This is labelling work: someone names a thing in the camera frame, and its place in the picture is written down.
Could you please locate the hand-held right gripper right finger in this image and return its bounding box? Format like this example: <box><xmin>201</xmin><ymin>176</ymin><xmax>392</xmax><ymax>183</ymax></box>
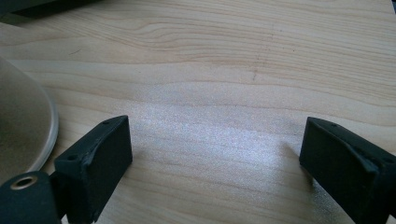
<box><xmin>299</xmin><ymin>117</ymin><xmax>396</xmax><ymax>224</ymax></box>

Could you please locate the brown spice jar white lid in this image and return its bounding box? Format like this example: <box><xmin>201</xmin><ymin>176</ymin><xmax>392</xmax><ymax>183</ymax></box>
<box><xmin>0</xmin><ymin>55</ymin><xmax>60</xmax><ymax>186</ymax></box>

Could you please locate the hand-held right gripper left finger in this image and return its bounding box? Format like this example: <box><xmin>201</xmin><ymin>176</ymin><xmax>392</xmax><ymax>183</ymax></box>
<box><xmin>50</xmin><ymin>115</ymin><xmax>134</xmax><ymax>224</ymax></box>

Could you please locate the dark grey spice rack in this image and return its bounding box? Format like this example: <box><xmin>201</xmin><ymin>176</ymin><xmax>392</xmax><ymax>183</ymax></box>
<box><xmin>0</xmin><ymin>0</ymin><xmax>104</xmax><ymax>18</ymax></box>

